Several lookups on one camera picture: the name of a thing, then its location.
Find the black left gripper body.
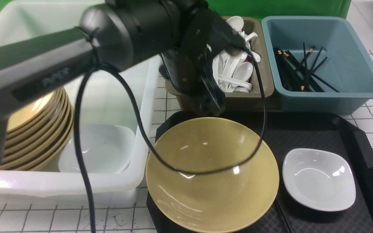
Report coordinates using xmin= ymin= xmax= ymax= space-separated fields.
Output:
xmin=159 ymin=6 xmax=246 ymax=116

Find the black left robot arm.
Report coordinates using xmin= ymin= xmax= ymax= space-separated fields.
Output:
xmin=0 ymin=0 xmax=247 ymax=164

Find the pile of white spoons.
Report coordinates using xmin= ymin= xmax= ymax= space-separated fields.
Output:
xmin=212 ymin=16 xmax=258 ymax=93

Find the black plastic serving tray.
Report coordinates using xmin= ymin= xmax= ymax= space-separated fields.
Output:
xmin=147 ymin=111 xmax=373 ymax=233

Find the olive green spoon bin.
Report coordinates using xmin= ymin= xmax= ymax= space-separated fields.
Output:
xmin=165 ymin=16 xmax=275 ymax=111

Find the small white sauce dish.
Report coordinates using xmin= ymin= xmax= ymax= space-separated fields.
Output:
xmin=282 ymin=148 xmax=356 ymax=212

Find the stack of tan bowls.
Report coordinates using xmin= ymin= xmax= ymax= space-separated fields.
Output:
xmin=0 ymin=88 xmax=73 ymax=171

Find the large white plastic tub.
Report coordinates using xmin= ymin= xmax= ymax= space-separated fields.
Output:
xmin=0 ymin=0 xmax=161 ymax=210

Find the pile of black chopsticks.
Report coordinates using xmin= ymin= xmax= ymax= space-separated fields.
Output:
xmin=274 ymin=43 xmax=339 ymax=93

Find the white dish in tub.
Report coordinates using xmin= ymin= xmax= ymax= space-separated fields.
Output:
xmin=58 ymin=123 xmax=136 ymax=174

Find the blue chopstick bin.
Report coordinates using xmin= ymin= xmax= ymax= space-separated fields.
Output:
xmin=261 ymin=16 xmax=373 ymax=115

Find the tan noodle bowl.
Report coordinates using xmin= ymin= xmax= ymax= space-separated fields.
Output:
xmin=145 ymin=117 xmax=279 ymax=233

